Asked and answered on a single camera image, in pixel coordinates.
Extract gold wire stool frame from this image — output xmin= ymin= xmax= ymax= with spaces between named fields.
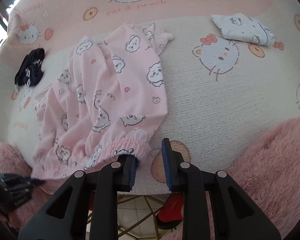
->
xmin=116 ymin=195 xmax=165 ymax=240

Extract white printed folded garment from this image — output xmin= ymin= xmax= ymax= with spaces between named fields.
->
xmin=211 ymin=13 xmax=275 ymax=47

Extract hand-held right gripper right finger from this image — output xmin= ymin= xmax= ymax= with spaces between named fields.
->
xmin=161 ymin=138 xmax=282 ymax=240

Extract navy striped garment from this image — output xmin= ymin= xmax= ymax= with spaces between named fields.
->
xmin=14 ymin=48 xmax=45 ymax=87

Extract pink cat printed blanket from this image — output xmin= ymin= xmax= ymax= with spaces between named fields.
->
xmin=0 ymin=0 xmax=300 ymax=198

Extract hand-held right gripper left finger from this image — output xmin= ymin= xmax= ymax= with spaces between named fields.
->
xmin=18 ymin=155 xmax=138 ymax=240

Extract pink printed pajama pants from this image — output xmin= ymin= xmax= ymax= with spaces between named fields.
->
xmin=31 ymin=22 xmax=175 ymax=195

